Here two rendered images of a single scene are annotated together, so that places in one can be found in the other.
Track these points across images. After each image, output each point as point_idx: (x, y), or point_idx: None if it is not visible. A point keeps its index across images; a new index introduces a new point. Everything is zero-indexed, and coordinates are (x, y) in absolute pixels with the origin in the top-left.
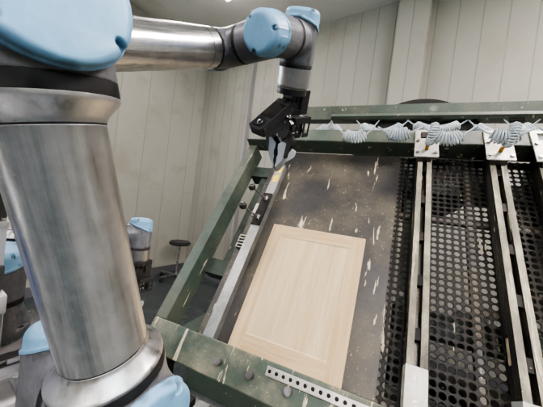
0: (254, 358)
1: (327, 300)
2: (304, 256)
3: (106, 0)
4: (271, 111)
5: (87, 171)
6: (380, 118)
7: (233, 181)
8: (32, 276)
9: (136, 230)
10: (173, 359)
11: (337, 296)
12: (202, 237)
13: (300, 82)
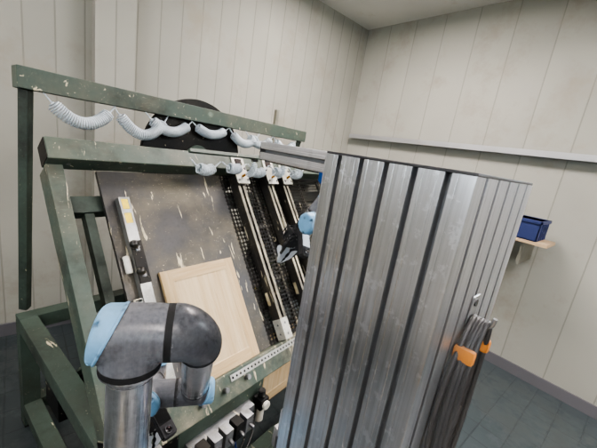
0: (219, 380)
1: (232, 312)
2: (202, 290)
3: None
4: (306, 242)
5: None
6: (226, 156)
7: (68, 235)
8: None
9: (164, 368)
10: (163, 444)
11: (234, 306)
12: (90, 330)
13: None
